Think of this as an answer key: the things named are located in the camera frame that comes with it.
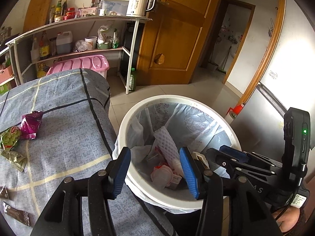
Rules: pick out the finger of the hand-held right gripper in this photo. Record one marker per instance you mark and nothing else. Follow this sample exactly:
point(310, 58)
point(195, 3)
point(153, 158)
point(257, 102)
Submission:
point(221, 161)
point(233, 152)

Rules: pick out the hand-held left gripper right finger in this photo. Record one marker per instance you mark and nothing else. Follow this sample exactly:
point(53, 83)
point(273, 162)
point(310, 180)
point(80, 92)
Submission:
point(189, 174)

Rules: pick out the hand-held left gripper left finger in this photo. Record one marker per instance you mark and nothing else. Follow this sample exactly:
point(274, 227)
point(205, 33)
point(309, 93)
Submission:
point(120, 174)

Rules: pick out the small purple white carton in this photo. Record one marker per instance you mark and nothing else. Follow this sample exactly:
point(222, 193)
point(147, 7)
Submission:
point(176, 179)

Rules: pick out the translucent bin liner bag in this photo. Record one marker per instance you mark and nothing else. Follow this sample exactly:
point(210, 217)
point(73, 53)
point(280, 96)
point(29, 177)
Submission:
point(209, 132)

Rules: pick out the white foam fruit net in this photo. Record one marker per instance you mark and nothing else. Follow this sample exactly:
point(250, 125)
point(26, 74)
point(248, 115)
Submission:
point(165, 140)

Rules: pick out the white round trash bin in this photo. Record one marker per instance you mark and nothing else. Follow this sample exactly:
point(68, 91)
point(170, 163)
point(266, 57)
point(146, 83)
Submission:
point(128, 125)

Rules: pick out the person's right hand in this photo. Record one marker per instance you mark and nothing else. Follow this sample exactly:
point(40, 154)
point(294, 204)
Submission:
point(288, 222)

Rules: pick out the white bottle with red cap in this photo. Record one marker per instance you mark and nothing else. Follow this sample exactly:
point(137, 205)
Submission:
point(235, 111)

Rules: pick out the green plastic bottle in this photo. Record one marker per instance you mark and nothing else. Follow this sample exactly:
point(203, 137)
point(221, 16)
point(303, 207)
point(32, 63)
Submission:
point(132, 80)

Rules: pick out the purple snack packet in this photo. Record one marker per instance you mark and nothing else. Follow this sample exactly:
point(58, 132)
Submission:
point(30, 125)

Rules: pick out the yellow green snack packet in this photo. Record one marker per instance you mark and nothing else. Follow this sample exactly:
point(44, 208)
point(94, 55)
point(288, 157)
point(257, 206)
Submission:
point(16, 159)

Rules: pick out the long brown wrapper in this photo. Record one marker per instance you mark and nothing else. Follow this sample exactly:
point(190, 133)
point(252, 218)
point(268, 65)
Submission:
point(17, 215)

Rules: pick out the pink storage box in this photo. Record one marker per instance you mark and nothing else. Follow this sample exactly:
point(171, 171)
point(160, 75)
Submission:
point(78, 65)

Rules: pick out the yellow oil bottle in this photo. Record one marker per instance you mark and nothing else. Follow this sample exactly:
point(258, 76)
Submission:
point(43, 71)

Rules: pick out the green bowl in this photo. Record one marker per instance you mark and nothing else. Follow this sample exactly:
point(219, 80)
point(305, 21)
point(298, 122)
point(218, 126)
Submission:
point(104, 46)

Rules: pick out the crumpled clear plastic bag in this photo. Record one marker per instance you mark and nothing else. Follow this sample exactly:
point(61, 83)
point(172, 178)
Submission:
point(81, 46)

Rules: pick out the white plastic tub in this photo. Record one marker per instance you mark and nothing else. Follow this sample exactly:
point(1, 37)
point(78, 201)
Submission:
point(91, 43)

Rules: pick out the wooden door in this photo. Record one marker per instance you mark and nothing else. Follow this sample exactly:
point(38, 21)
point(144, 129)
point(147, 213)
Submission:
point(177, 29)

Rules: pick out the white and green bag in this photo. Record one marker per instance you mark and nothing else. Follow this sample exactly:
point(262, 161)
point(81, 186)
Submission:
point(105, 33)

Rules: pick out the translucent jug of dark liquid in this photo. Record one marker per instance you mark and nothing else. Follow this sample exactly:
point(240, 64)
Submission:
point(64, 43)

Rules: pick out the dark jar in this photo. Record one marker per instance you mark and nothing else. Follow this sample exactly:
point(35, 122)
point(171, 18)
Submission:
point(53, 46)

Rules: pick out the soy sauce bottle red cap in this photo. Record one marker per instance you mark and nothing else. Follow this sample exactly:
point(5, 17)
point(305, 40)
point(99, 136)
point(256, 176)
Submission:
point(44, 48)

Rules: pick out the white plastic bottle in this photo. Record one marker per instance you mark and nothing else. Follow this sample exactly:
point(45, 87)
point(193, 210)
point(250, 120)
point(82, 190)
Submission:
point(35, 51)

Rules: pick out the pink woven basket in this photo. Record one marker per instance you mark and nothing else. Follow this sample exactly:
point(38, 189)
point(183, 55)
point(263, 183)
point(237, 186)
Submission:
point(5, 75)

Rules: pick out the white shelving unit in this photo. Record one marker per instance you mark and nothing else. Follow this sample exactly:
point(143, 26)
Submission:
point(73, 22)

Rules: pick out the pink sachet container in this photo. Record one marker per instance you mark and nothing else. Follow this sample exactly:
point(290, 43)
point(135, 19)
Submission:
point(87, 12)

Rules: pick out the clear plastic storage box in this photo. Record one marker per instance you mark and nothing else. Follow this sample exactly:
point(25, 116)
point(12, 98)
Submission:
point(115, 6)

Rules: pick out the red jar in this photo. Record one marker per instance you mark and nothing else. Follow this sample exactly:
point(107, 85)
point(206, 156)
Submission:
point(70, 13)

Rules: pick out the white electric kettle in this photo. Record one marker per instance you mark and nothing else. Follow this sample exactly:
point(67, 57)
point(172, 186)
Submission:
point(137, 3)

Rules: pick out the clear glass bottle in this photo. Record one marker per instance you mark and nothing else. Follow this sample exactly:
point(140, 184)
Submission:
point(52, 14)

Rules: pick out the dark glass bottle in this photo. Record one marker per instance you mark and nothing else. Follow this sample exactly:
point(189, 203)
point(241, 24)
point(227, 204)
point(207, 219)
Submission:
point(64, 7)

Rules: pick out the green bottle with yellow label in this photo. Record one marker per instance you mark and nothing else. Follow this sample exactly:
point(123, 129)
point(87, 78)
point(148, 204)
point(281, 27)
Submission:
point(58, 8)

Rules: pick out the wooden cutting board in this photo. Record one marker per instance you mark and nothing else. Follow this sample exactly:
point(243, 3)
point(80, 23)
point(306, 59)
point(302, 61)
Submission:
point(37, 9)

